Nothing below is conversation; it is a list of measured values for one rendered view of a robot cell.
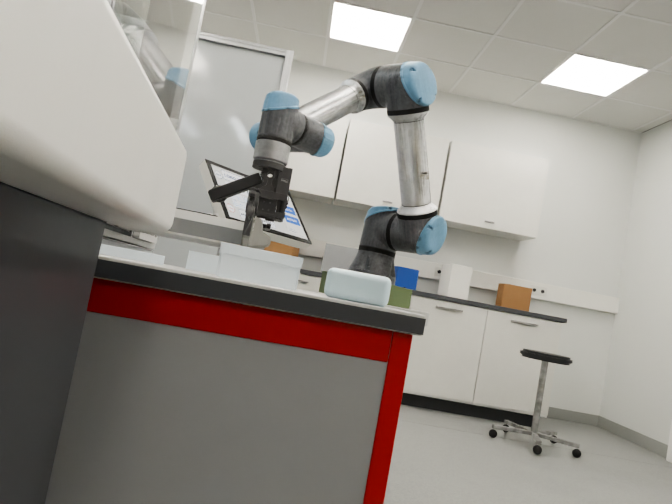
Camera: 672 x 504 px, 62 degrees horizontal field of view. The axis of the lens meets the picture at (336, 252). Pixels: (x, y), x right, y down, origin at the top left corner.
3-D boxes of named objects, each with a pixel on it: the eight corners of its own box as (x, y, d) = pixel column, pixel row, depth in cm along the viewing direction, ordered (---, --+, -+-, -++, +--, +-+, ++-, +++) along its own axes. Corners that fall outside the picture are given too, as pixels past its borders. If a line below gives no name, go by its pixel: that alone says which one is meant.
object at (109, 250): (160, 264, 103) (161, 255, 103) (163, 265, 95) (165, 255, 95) (86, 250, 99) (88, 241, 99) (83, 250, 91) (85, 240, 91)
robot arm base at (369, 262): (383, 285, 182) (390, 255, 183) (402, 287, 167) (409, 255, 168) (340, 274, 178) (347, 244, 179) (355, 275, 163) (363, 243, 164)
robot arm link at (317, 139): (307, 128, 137) (274, 112, 129) (341, 126, 130) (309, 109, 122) (300, 159, 137) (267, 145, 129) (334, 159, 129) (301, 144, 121)
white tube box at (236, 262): (290, 289, 94) (296, 258, 95) (297, 290, 86) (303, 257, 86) (215, 275, 92) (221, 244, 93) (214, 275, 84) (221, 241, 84)
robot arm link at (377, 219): (373, 251, 182) (382, 211, 183) (407, 256, 173) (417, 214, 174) (350, 243, 173) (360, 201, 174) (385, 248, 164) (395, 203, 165)
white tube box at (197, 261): (247, 279, 123) (250, 263, 124) (246, 279, 115) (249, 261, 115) (190, 269, 122) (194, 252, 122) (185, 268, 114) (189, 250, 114)
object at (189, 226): (245, 252, 159) (249, 231, 160) (244, 247, 134) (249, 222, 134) (100, 224, 154) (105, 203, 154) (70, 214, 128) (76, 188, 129)
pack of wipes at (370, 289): (331, 296, 95) (336, 270, 96) (387, 307, 95) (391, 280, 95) (321, 295, 81) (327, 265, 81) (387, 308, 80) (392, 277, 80)
